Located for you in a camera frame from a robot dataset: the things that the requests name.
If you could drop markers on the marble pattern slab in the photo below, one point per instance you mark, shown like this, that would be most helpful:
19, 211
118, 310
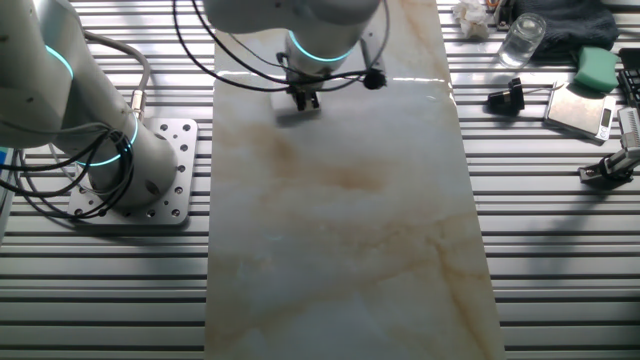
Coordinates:
340, 240

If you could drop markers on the silver digital scale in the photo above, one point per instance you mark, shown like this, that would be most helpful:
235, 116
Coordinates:
577, 112

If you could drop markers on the black camera stand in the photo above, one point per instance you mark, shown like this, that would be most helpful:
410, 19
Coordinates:
607, 170

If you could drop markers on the silver ribbed camera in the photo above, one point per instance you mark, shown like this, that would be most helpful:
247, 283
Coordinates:
630, 127

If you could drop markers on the black keyboard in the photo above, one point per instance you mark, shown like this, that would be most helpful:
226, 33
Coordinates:
631, 80

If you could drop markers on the crumpled white tissue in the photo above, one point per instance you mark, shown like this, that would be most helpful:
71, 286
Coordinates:
470, 17

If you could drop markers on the clear glass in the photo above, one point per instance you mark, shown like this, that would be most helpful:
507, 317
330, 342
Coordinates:
522, 42

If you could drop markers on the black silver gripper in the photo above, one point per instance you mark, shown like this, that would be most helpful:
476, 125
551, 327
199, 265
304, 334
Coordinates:
305, 82

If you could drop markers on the dark towel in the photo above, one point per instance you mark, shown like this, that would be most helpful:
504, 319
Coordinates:
570, 25

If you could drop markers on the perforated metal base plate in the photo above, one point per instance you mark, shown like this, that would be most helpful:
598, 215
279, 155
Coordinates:
182, 145

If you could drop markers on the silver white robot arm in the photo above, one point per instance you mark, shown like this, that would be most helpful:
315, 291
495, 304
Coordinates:
75, 115

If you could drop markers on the white sponge block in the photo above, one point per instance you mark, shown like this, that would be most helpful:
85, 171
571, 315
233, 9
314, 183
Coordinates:
282, 102

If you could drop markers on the black knob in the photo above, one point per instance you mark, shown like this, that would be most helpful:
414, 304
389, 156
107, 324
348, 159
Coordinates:
506, 97

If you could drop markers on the wrist camera on grey bracket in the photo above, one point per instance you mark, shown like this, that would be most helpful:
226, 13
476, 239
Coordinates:
374, 70

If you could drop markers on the green sponge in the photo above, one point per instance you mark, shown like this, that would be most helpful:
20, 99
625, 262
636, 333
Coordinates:
596, 69

